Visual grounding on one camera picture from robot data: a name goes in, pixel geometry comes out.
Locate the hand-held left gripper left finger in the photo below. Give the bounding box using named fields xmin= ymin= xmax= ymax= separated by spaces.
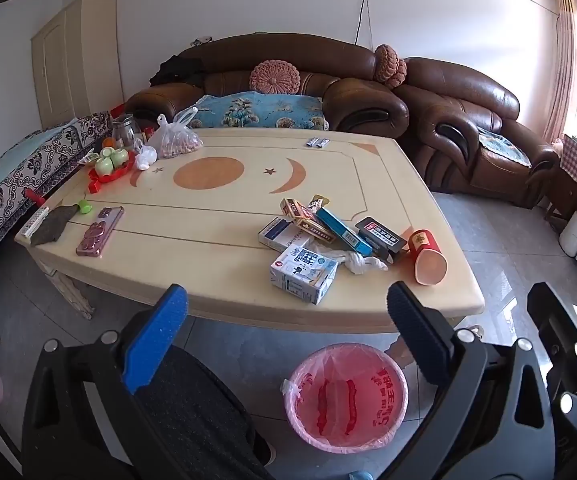
xmin=22 ymin=284 xmax=189 ymax=480

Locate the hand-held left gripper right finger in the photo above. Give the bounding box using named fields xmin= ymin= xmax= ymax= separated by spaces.
xmin=387 ymin=281 xmax=554 ymax=480

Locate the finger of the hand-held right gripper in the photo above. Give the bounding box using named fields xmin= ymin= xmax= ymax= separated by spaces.
xmin=526 ymin=282 xmax=577 ymax=433

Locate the red paper cup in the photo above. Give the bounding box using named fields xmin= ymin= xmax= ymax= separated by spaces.
xmin=407 ymin=229 xmax=448 ymax=286

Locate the white tissue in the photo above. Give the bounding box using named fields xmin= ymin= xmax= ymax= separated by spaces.
xmin=313 ymin=246 xmax=389 ymax=276

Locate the pink lined trash bin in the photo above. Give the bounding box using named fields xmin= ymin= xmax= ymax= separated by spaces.
xmin=282 ymin=344 xmax=410 ymax=456

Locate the black box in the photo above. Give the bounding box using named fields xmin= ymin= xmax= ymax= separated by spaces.
xmin=355 ymin=216 xmax=410 ymax=264

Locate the blue medicine box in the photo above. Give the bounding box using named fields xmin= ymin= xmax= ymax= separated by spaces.
xmin=315 ymin=206 xmax=374 ymax=257

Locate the white milk carton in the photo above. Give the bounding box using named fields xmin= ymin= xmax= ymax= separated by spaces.
xmin=269 ymin=243 xmax=340 ymax=306

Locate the red purple cigarette box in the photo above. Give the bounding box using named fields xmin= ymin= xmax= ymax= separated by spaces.
xmin=280 ymin=198 xmax=338 ymax=246

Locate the blue white cigarette box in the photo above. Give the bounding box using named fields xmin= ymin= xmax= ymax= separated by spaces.
xmin=258 ymin=216 xmax=310 ymax=252

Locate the white round appliance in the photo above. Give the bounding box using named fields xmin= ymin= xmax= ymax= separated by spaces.
xmin=558 ymin=212 xmax=577 ymax=257

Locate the dark wooden side table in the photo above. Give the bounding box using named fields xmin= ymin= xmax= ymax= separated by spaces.
xmin=543 ymin=164 xmax=577 ymax=257

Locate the pink phone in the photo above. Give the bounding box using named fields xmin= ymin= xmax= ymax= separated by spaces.
xmin=76 ymin=206 xmax=125 ymax=260

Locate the dark grey cloth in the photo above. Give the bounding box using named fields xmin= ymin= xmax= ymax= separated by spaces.
xmin=30 ymin=204 xmax=80 ymax=246

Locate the red tray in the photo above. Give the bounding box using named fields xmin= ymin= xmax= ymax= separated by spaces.
xmin=87 ymin=149 xmax=137 ymax=187

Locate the blue armchair seat cover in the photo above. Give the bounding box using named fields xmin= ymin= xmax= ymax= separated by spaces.
xmin=477 ymin=127 xmax=533 ymax=169

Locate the crumpled white plastic bag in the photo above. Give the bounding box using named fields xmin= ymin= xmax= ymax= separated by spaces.
xmin=134 ymin=145 xmax=158 ymax=171

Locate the plastic bag of peanuts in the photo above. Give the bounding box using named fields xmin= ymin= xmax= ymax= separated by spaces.
xmin=146 ymin=106 xmax=204 ymax=160

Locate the glass jug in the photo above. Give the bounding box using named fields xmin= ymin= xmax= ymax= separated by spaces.
xmin=112 ymin=114 xmax=142 ymax=149

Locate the floral patterned bed cover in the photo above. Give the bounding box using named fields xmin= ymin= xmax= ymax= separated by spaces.
xmin=0 ymin=110 xmax=115 ymax=293

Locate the brown leather armchair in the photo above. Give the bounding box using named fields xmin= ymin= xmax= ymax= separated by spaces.
xmin=397 ymin=57 xmax=561 ymax=209

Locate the pink curtain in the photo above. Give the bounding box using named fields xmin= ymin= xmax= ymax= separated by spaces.
xmin=543 ymin=0 xmax=577 ymax=144

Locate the brown leather sofa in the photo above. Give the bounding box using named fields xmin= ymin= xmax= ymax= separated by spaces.
xmin=123 ymin=33 xmax=410 ymax=137

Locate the blue floral sofa cover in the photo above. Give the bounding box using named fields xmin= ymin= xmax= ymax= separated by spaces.
xmin=187 ymin=92 xmax=330 ymax=131

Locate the black clothing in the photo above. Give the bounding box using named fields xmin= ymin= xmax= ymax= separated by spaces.
xmin=149 ymin=53 xmax=205 ymax=87

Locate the pink round cushion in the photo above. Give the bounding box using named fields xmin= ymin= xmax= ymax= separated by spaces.
xmin=373 ymin=43 xmax=408 ymax=89
xmin=249 ymin=59 xmax=302 ymax=95

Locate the cream wardrobe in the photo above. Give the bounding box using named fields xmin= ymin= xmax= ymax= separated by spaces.
xmin=30 ymin=0 xmax=125 ymax=129

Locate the hanging black cable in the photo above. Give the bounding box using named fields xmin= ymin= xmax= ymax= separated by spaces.
xmin=353 ymin=0 xmax=375 ymax=49

